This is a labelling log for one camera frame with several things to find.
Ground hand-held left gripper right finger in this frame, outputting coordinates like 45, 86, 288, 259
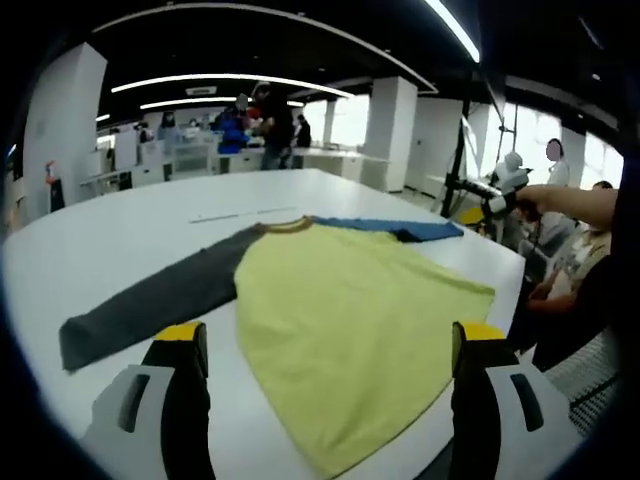
448, 321, 585, 480

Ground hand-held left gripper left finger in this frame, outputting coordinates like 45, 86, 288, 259
79, 321, 216, 480

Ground yellow garment grey blue sleeves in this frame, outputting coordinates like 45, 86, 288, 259
58, 214, 497, 480

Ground black stand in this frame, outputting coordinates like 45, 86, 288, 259
439, 114, 474, 219

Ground black desk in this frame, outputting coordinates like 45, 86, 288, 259
462, 177, 504, 196

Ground black mesh chair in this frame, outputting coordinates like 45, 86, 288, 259
544, 327, 623, 437

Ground white square pillar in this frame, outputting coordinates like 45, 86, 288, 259
363, 75, 419, 194
22, 42, 109, 216

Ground person's dark sleeve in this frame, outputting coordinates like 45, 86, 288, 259
607, 164, 640, 341

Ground white counter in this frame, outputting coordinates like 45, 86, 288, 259
294, 147, 391, 194

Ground wide ceiling light strip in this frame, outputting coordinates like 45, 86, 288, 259
422, 0, 482, 65

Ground white perforated strip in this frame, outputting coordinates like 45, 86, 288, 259
188, 206, 300, 225

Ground white cabinet row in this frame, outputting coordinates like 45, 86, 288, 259
79, 139, 301, 189

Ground white metal cart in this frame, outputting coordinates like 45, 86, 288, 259
172, 139, 217, 176

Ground short thin ceiling light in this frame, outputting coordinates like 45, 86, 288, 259
139, 96, 306, 111

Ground long thin ceiling light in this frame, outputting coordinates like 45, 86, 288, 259
110, 73, 354, 100

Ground black pedestal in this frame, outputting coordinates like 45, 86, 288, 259
48, 177, 67, 212

